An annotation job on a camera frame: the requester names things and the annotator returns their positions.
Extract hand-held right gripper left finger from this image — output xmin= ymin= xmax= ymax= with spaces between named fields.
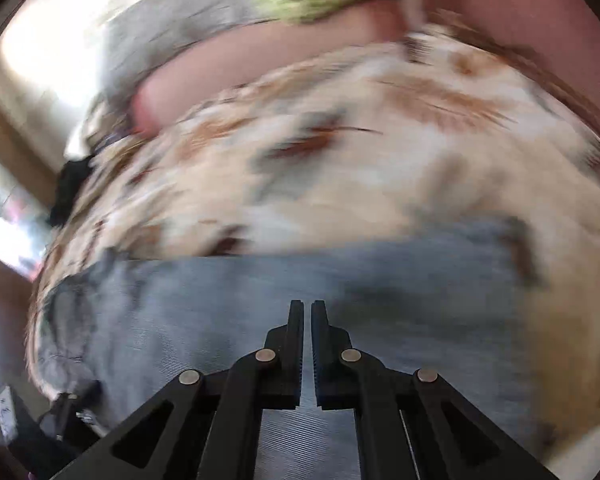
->
xmin=50 ymin=300 xmax=305 ymax=480

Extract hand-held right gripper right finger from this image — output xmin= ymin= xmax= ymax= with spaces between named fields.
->
xmin=310 ymin=300 xmax=556 ymax=480

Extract blue denim pants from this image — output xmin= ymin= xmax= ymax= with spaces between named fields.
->
xmin=30 ymin=220 xmax=546 ymax=480

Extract leaf print blanket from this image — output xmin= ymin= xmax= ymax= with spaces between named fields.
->
xmin=27 ymin=35 xmax=600 ymax=476

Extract black crumpled cloth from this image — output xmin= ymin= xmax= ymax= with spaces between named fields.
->
xmin=50 ymin=157 xmax=96 ymax=228

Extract pink sofa back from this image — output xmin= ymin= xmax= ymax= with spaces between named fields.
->
xmin=130 ymin=0 xmax=600 ymax=136

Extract wooden door with stained glass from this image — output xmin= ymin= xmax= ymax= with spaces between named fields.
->
xmin=0 ymin=80 xmax=61 ymax=286

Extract grey quilted pillow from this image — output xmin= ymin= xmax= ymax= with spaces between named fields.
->
xmin=97 ymin=0 xmax=271 ymax=111

